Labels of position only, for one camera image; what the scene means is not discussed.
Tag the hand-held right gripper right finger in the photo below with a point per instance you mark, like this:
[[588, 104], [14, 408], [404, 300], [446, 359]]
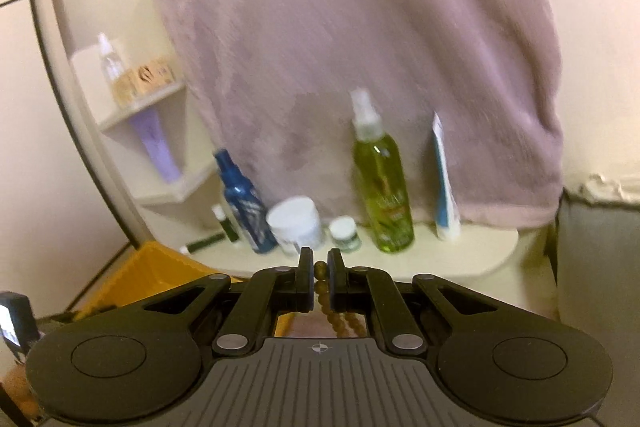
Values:
[[336, 274]]

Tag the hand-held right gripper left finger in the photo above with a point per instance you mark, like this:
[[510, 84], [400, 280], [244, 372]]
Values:
[[305, 274]]

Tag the orange plastic tray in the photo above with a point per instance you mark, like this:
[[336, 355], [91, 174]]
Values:
[[145, 272]]

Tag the person's left hand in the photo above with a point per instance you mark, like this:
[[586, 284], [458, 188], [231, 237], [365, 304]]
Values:
[[14, 377]]

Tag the small green-labelled jar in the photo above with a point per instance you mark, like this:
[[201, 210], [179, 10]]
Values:
[[345, 236]]

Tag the white cream jar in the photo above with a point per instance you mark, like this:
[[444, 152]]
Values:
[[295, 227]]

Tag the blue spray bottle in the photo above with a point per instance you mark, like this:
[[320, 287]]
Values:
[[247, 207]]

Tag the lip balm stick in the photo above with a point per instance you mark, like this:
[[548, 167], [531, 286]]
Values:
[[226, 224]]

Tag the green spray bottle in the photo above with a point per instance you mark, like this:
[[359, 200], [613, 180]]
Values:
[[384, 187]]

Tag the small black tube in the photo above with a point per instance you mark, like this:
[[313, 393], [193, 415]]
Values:
[[202, 243]]

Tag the cream wooden shelf unit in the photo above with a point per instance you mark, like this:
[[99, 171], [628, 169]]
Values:
[[450, 252]]

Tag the white and blue tube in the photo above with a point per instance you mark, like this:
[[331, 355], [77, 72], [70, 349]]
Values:
[[446, 197]]

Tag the purple cosmetic tube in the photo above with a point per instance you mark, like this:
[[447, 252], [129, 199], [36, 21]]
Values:
[[160, 147]]

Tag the hanging pink towel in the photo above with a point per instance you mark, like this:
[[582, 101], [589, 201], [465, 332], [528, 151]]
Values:
[[350, 32]]

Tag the tan printed box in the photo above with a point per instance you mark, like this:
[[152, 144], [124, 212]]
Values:
[[147, 82]]

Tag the grey cushion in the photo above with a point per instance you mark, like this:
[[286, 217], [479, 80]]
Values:
[[600, 257]]

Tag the clear spray bottle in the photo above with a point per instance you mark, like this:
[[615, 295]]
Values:
[[112, 67]]

